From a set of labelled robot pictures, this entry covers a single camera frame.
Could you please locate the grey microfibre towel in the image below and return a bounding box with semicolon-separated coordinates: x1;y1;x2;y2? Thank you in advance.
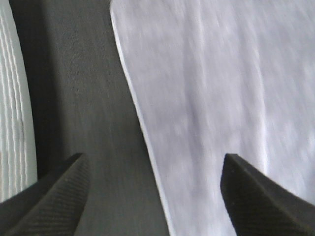
110;0;315;236

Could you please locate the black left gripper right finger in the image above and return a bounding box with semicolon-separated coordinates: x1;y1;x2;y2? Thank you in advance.
220;154;315;236

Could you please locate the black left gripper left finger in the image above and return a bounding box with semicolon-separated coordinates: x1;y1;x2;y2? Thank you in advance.
0;153;90;236

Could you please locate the grey perforated laundry basket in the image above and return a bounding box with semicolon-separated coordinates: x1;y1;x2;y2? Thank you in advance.
0;0;37;202

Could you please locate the black table cloth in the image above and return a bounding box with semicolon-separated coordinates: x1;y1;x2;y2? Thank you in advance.
10;0;169;236

